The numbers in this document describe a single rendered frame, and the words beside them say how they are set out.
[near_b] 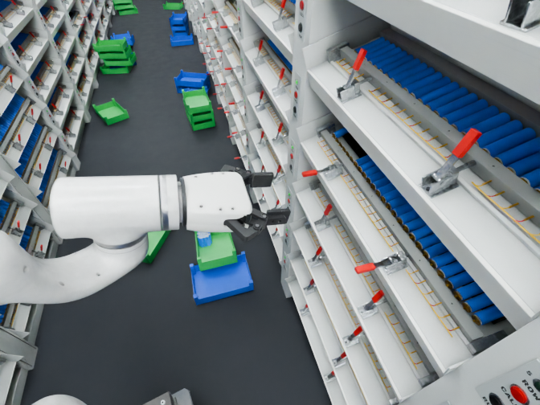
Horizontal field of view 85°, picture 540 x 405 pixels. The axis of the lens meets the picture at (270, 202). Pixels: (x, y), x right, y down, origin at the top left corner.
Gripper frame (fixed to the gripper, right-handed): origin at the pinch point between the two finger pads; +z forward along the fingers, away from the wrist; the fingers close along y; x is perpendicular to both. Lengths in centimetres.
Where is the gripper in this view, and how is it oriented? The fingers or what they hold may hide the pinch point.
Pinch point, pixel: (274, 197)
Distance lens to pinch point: 51.0
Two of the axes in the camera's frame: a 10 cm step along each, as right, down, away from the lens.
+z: 9.4, -0.6, 3.4
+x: 2.0, -7.2, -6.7
